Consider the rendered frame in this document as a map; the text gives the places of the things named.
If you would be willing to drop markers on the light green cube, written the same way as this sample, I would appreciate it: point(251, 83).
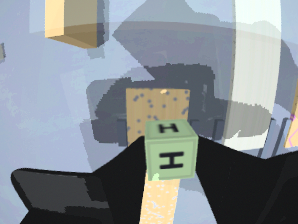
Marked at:
point(171, 149)

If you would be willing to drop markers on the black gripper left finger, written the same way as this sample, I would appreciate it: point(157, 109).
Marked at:
point(112, 194)

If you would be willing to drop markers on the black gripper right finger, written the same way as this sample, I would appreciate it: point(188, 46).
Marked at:
point(241, 189)

